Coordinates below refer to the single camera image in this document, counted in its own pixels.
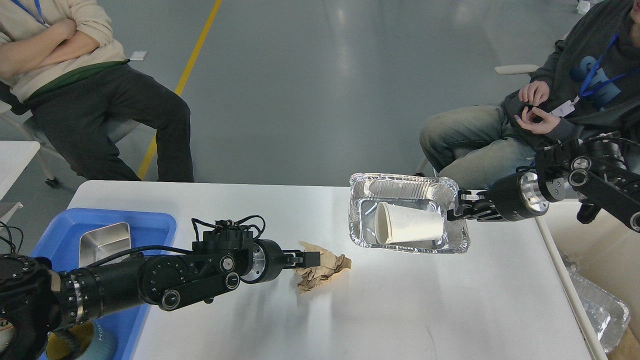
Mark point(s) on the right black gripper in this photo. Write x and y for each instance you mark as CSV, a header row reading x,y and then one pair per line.
x,y
515,197

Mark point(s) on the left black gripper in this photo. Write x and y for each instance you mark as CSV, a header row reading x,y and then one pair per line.
x,y
269,260

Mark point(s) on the brown paper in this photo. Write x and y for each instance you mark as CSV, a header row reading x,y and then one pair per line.
x,y
316,276

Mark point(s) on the white paper cup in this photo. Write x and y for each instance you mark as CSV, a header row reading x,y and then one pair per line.
x,y
395,224

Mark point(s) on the aluminium foil tray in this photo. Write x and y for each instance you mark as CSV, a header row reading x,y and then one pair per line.
x,y
438,194

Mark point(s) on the square stainless steel tin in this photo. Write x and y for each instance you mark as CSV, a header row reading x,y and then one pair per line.
x,y
98,244

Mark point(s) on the teal green mug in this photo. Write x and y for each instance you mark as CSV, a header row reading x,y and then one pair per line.
x,y
87,341

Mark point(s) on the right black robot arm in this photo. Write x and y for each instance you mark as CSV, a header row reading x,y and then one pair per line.
x,y
603,170

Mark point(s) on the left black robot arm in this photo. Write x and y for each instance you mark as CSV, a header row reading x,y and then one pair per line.
x,y
36,300

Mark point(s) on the beige waste bin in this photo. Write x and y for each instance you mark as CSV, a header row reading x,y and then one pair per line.
x,y
606,253

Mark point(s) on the person in dark hoodie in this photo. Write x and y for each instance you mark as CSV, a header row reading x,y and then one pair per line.
x,y
589,85

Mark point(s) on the blue plastic tray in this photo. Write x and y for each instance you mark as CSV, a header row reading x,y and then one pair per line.
x,y
60,243

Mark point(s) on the white office chair left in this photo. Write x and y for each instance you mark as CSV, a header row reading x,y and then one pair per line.
x,y
116,129

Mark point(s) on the white side table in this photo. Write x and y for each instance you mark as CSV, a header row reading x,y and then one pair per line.
x,y
14,157

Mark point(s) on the person in beige sweater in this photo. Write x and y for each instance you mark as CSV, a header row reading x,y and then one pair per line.
x,y
61,60

